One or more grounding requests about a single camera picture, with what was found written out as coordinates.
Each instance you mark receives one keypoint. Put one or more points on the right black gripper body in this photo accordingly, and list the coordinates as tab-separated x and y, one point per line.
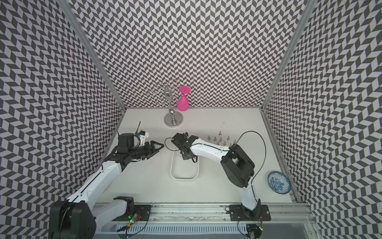
185	157

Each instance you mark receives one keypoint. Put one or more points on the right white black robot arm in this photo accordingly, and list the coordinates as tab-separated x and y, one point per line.
237	165

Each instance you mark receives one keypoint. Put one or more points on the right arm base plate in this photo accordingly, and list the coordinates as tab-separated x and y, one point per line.
240	213

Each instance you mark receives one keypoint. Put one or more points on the aluminium front rail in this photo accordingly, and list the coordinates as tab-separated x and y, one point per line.
168	213

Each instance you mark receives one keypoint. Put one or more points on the white rectangular storage tray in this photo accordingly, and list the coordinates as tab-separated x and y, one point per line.
183	170

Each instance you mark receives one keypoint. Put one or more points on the pink plastic wine glass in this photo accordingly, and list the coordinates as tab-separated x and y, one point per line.
183	103

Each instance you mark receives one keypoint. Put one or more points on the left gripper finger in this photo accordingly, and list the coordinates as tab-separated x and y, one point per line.
156	145
153	151

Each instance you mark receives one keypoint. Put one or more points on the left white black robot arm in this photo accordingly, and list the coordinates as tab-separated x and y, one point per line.
60	224

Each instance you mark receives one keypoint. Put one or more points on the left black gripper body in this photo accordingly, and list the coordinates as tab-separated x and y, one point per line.
138	152

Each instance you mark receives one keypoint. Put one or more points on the blue patterned bowl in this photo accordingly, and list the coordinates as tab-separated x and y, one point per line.
279	183

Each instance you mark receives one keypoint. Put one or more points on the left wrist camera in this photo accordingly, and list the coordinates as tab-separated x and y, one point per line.
142	135

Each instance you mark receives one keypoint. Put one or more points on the chrome glass holder stand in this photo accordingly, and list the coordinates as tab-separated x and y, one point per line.
173	118

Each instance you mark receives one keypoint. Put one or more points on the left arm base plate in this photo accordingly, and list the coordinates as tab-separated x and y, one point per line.
144	211

